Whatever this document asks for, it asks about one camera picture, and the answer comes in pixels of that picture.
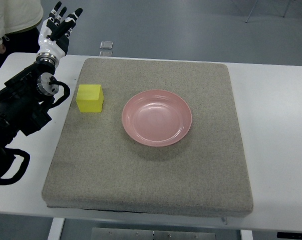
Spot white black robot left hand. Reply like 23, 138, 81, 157
38, 1, 83, 60

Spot yellow foam block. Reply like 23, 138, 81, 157
76, 84, 104, 113

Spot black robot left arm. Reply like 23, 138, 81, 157
0, 53, 70, 186

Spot pink plate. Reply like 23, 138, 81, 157
122, 89, 192, 147

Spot person in white jacket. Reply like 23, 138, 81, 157
0, 0, 44, 68

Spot clear floor socket cover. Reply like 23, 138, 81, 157
100, 41, 113, 50

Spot grey square foam mat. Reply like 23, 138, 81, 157
42, 58, 253, 217

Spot white table leg left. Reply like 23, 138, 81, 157
47, 217, 65, 240

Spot white table leg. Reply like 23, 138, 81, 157
240, 229, 253, 240
47, 217, 65, 240

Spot metal chair legs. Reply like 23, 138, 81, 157
244, 0, 292, 24

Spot white table leg right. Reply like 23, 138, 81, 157
240, 229, 253, 240

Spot black bar bottom right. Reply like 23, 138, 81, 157
276, 232, 302, 240

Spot metal base plate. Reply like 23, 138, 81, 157
91, 227, 216, 240

